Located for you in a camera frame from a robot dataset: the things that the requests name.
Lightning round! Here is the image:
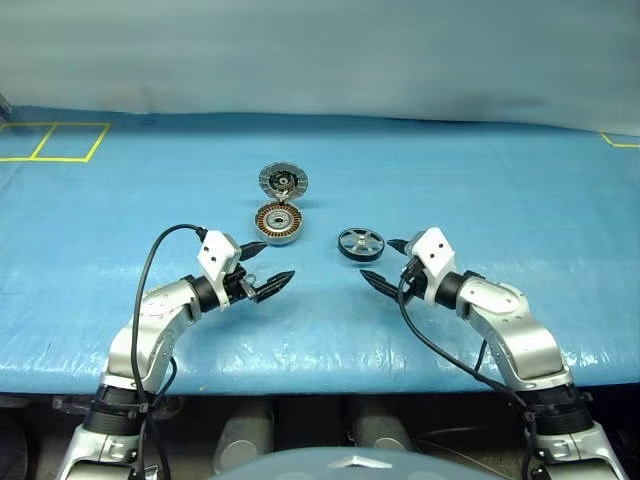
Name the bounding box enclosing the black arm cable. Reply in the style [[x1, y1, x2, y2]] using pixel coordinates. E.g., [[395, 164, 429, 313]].
[[128, 223, 209, 480], [396, 272, 542, 480]]

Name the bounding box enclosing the silver finned rotor disc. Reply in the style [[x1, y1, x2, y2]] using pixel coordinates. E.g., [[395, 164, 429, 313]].
[[258, 160, 309, 200]]

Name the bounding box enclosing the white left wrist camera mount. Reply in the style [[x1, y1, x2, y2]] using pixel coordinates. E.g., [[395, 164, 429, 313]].
[[197, 229, 242, 307]]

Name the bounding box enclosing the blue plastic table cover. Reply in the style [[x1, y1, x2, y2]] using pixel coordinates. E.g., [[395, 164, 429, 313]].
[[0, 104, 640, 397]]

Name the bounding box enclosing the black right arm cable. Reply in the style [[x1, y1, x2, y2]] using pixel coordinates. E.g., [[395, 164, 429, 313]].
[[396, 272, 542, 480]]

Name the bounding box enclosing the grey rounded cylinder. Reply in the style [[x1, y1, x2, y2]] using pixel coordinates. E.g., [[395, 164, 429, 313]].
[[349, 399, 414, 452], [214, 399, 276, 477]]

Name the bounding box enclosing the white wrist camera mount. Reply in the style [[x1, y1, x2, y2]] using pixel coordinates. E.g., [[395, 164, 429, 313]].
[[197, 229, 242, 307], [403, 226, 457, 306]]

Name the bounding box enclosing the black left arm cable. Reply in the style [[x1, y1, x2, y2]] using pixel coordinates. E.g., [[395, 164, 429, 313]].
[[128, 223, 209, 480]]

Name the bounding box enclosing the motor stator with copper windings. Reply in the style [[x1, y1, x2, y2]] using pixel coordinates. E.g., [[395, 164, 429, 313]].
[[253, 198, 304, 248]]

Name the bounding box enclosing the black spoked wheel cap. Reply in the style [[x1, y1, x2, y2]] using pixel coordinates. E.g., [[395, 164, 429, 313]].
[[337, 226, 387, 262]]

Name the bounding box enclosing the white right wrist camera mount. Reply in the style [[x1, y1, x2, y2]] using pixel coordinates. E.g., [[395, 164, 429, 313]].
[[403, 226, 457, 306]]

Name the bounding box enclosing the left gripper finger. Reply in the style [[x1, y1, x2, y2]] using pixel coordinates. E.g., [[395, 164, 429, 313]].
[[249, 269, 297, 305], [237, 241, 270, 261]]

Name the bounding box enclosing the grey robot torso with logo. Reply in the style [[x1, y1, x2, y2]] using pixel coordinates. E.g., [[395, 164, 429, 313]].
[[208, 446, 482, 480]]

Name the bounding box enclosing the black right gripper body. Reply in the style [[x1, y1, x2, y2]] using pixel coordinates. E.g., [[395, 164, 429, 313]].
[[399, 253, 432, 302]]

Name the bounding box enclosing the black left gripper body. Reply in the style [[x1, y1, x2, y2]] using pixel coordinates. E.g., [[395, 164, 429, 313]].
[[223, 264, 259, 304]]

